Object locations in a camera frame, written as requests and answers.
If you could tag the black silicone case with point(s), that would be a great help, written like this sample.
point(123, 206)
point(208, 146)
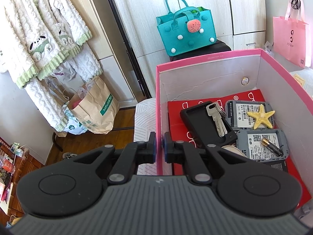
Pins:
point(203, 129)

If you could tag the black clothes rack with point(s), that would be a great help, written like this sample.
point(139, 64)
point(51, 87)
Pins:
point(130, 52)

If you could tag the white green plastic bag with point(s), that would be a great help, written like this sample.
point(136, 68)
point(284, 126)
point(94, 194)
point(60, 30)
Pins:
point(74, 126)

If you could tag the cream hair claw clip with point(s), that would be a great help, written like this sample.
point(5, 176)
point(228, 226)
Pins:
point(299, 79)

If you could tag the grey battery case with label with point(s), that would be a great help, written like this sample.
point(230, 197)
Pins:
point(236, 113)

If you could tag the white wardrobe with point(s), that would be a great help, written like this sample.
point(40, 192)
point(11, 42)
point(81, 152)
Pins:
point(152, 29)

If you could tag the beige glasses case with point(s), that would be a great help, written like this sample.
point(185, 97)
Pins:
point(233, 149)

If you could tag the grey sneakers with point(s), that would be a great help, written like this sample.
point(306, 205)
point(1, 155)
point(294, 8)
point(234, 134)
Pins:
point(68, 155)

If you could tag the yellow starfish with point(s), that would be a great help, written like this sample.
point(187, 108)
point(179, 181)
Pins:
point(262, 117)

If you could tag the silver keys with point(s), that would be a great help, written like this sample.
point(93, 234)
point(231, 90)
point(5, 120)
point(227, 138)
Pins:
point(214, 110)

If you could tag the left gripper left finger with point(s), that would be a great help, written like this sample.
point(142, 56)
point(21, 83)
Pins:
point(126, 161)

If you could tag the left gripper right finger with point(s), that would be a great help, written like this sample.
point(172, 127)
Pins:
point(188, 156)

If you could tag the black suitcase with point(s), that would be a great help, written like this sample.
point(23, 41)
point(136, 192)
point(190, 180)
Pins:
point(219, 46)

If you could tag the pink paper bag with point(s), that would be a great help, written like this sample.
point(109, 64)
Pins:
point(292, 37)

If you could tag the white fleece robe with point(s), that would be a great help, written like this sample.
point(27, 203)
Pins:
point(37, 37)

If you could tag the wooden cabinet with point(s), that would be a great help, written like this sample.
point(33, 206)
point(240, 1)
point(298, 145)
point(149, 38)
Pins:
point(23, 165)

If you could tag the teal felt tote bag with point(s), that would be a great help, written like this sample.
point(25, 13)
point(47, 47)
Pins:
point(187, 29)

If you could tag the small gold-black battery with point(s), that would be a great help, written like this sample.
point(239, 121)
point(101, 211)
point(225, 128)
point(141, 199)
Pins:
point(274, 149)

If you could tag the brown paper bag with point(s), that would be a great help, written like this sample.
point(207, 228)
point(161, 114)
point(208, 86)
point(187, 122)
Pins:
point(94, 106)

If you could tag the pink cardboard box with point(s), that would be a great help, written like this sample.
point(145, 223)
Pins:
point(227, 73)

